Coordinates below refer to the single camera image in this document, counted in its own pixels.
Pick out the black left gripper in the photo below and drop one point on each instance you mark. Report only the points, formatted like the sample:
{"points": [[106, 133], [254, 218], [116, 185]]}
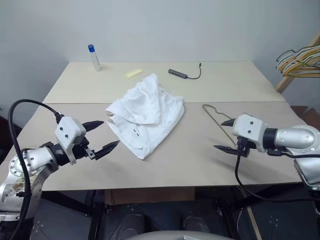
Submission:
{"points": [[82, 150]]}

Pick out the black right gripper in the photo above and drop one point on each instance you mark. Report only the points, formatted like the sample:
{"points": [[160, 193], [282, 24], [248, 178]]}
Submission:
{"points": [[243, 146]]}

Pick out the light wooden hanger rack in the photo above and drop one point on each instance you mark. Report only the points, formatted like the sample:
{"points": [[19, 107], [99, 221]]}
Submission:
{"points": [[285, 83]]}

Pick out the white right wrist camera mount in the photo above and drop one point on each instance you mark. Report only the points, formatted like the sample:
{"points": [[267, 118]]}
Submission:
{"points": [[250, 130]]}

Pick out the pale yellow note pad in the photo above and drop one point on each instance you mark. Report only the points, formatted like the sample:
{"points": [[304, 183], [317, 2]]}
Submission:
{"points": [[132, 73]]}

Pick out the black metal table frame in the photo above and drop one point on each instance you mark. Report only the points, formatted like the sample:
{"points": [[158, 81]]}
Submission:
{"points": [[93, 212]]}

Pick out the white bottle with blue cap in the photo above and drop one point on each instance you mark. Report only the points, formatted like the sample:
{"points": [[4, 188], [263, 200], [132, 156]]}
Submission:
{"points": [[95, 61]]}

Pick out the tan wooden strip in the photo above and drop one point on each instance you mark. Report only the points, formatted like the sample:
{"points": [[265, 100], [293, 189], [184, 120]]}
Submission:
{"points": [[253, 222]]}

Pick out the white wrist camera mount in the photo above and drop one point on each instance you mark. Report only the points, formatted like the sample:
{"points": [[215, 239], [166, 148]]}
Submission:
{"points": [[67, 128], [250, 130]]}

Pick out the dark rounded shape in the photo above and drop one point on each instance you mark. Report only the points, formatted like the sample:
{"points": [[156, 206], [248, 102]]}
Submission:
{"points": [[132, 223]]}

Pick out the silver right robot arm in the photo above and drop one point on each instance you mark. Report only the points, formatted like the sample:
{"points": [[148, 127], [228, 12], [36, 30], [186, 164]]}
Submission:
{"points": [[292, 136]]}

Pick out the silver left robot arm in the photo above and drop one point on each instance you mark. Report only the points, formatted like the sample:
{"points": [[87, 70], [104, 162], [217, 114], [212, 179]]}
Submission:
{"points": [[32, 157]]}

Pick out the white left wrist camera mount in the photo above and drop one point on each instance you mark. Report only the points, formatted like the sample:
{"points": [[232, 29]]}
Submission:
{"points": [[67, 128]]}

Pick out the white shorts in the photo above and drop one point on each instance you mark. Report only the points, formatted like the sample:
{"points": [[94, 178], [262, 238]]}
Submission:
{"points": [[150, 112]]}

